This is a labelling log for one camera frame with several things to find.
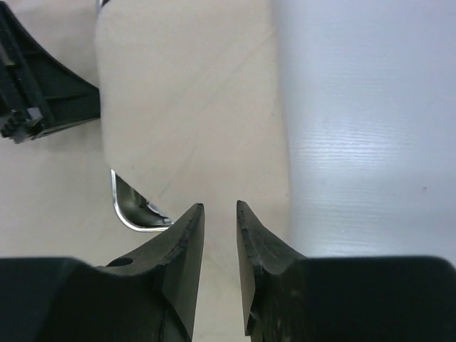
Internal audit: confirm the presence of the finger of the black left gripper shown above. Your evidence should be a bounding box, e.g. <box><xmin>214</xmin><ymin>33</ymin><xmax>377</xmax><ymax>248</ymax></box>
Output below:
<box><xmin>1</xmin><ymin>2</ymin><xmax>100</xmax><ymax>143</ymax></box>

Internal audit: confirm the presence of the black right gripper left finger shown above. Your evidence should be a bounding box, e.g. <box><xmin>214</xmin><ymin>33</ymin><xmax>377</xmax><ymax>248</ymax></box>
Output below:
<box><xmin>1</xmin><ymin>204</ymin><xmax>204</xmax><ymax>341</ymax></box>

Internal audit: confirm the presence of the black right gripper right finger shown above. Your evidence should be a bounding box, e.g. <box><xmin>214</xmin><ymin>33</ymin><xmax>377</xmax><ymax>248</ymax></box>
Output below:
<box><xmin>237</xmin><ymin>201</ymin><xmax>455</xmax><ymax>341</ymax></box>

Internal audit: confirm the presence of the stainless steel tray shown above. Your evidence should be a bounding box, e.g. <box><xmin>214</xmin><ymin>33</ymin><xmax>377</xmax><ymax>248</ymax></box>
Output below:
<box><xmin>95</xmin><ymin>1</ymin><xmax>181</xmax><ymax>232</ymax></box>

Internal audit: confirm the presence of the beige cloth drape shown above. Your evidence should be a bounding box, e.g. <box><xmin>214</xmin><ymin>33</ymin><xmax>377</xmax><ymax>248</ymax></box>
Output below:
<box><xmin>0</xmin><ymin>0</ymin><xmax>296</xmax><ymax>342</ymax></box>

